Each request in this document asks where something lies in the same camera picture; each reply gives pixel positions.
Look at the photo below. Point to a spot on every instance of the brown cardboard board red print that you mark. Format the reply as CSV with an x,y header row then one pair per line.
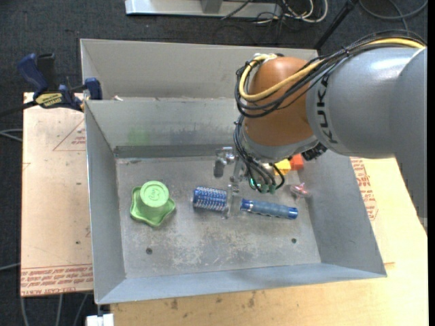
x,y
54,199

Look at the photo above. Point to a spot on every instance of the green flower-rimmed plastic cup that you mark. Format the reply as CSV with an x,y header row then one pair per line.
x,y
153,202

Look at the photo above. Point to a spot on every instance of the pink clear plastic toy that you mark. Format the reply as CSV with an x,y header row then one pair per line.
x,y
299,190

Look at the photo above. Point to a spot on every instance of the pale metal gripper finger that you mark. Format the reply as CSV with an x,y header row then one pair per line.
x,y
234,202
219,167

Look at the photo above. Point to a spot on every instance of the orange block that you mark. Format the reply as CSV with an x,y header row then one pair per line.
x,y
297,161

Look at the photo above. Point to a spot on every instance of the blue hairbrush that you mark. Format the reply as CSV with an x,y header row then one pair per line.
x,y
268,210

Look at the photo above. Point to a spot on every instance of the yellow block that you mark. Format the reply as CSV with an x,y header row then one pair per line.
x,y
282,167

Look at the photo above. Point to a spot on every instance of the grey metal bin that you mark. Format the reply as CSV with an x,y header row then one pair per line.
x,y
210,250

